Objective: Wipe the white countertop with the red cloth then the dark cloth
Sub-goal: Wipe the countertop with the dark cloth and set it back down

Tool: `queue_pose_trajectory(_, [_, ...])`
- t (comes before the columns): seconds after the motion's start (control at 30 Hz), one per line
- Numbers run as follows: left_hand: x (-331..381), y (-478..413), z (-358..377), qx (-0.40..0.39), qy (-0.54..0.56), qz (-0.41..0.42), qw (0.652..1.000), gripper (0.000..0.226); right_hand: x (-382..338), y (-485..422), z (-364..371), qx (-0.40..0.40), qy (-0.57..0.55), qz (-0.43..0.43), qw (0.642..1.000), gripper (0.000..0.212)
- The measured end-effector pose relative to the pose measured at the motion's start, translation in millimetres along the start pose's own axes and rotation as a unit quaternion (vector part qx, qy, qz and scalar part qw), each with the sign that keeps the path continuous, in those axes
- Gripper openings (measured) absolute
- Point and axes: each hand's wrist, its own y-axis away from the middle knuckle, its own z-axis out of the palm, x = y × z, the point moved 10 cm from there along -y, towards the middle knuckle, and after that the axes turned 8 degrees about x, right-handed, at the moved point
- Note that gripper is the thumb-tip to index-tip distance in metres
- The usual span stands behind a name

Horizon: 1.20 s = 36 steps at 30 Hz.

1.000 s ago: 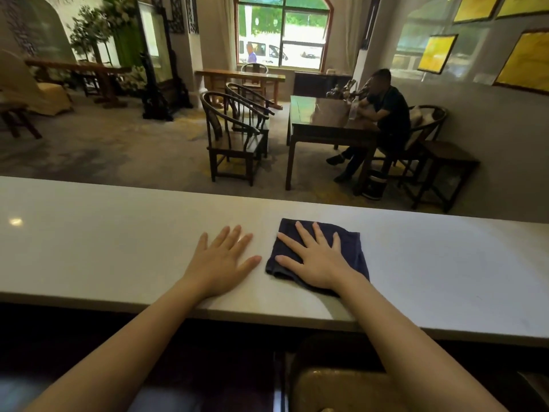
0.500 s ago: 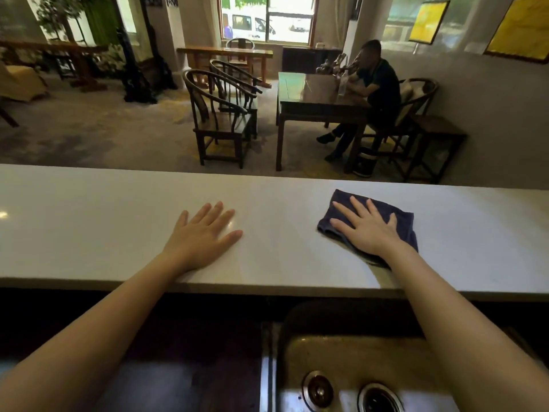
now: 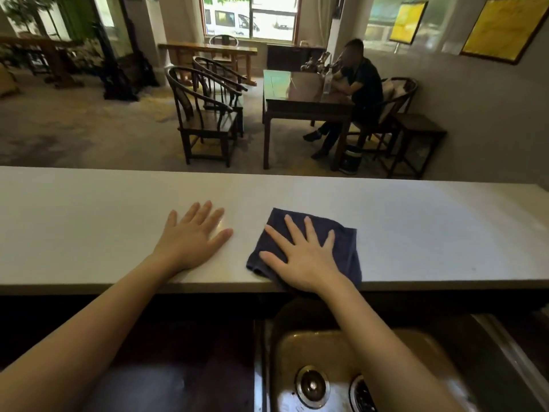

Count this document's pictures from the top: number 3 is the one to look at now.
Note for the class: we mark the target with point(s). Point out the round metal sink drain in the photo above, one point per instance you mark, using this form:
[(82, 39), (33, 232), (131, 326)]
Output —
[(360, 396), (313, 387)]

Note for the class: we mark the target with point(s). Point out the person's right middle finger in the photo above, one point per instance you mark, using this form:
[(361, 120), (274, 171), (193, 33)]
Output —
[(296, 231)]

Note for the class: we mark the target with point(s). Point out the dark wooden round-back armchair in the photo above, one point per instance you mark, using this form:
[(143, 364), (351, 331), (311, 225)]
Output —
[(223, 81), (206, 120), (223, 40)]

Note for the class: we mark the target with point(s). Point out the person's left little finger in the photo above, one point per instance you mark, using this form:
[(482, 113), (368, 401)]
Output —
[(171, 223)]

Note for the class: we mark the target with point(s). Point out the dark wooden side stool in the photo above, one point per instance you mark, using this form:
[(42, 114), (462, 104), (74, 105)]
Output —
[(418, 126)]

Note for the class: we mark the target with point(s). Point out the person's left hand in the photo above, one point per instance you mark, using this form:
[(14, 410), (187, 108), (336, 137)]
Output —
[(188, 244)]

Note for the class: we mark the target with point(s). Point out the stainless steel sink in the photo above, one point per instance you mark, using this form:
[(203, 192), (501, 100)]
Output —
[(450, 364)]

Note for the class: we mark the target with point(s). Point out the person's left thumb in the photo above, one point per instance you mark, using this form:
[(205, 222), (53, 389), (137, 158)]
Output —
[(223, 239)]

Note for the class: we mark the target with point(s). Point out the white van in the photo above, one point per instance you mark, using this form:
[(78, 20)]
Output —
[(227, 22)]

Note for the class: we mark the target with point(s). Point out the dark blue cleaning cloth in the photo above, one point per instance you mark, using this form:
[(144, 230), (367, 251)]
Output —
[(347, 253)]

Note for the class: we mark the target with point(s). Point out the clear plastic bottle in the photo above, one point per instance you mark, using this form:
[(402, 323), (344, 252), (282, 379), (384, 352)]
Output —
[(327, 84)]

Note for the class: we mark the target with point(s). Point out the person's right thumb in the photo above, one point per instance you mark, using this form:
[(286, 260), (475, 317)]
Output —
[(272, 260)]

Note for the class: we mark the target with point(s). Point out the tea set ornaments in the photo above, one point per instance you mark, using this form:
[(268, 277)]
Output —
[(315, 63)]

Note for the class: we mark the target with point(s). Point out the brown wooden bench table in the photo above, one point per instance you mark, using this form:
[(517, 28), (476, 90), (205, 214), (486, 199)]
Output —
[(43, 49)]

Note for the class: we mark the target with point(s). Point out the dark wooden square table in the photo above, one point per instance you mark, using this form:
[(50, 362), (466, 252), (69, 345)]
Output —
[(296, 96)]

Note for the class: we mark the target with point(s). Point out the wood framed window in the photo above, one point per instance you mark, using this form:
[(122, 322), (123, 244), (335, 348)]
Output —
[(251, 17)]

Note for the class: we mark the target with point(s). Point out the large yellow framed board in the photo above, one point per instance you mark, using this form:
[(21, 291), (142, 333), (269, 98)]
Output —
[(506, 25)]

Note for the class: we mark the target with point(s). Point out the person's left middle finger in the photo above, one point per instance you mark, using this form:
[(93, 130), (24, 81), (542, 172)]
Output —
[(206, 214)]

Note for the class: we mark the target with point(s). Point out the dark waste bin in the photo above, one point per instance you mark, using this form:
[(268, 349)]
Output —
[(351, 160)]

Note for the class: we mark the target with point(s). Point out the dark carved wooden stand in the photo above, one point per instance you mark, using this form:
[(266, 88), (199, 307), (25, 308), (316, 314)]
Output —
[(116, 72)]

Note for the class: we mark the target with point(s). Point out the long light wooden table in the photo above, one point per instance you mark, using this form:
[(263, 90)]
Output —
[(206, 49)]

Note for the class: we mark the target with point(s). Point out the green potted plant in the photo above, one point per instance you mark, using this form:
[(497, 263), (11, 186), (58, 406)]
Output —
[(25, 10)]

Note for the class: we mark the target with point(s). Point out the person's right little finger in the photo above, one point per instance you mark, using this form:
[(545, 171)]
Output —
[(330, 242)]

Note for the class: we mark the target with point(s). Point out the small yellow framed board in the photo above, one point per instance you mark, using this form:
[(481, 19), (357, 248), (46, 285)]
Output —
[(407, 22)]

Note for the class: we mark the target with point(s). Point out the dark low cabinet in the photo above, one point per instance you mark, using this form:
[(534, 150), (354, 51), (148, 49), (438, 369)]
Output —
[(287, 57)]

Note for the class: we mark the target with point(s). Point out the dark wooden cushioned armchair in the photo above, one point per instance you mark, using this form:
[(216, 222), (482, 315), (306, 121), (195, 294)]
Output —
[(401, 98)]

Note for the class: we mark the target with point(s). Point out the person's left forearm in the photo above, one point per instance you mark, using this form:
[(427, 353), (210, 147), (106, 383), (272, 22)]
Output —
[(85, 334)]

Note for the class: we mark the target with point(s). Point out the person's right forearm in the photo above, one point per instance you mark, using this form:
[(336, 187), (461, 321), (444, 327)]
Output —
[(377, 351)]

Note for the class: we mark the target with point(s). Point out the person's right hand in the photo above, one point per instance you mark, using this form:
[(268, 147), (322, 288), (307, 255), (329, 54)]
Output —
[(309, 265)]

